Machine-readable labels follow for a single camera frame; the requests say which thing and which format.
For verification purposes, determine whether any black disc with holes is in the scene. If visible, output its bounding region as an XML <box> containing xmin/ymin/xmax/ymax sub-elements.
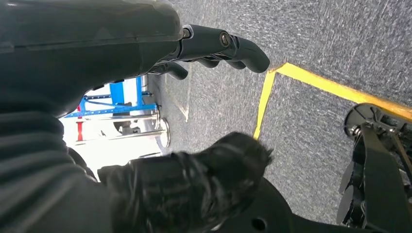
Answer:
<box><xmin>210</xmin><ymin>178</ymin><xmax>380</xmax><ymax>233</ymax></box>

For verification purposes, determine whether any blue metal shelf rack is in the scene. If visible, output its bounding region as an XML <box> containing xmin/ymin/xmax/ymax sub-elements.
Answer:
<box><xmin>64</xmin><ymin>75</ymin><xmax>159</xmax><ymax>119</ymax></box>

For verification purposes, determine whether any yellow floor tape square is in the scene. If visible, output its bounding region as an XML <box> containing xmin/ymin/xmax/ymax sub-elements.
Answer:
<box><xmin>252</xmin><ymin>63</ymin><xmax>412</xmax><ymax>141</ymax></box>

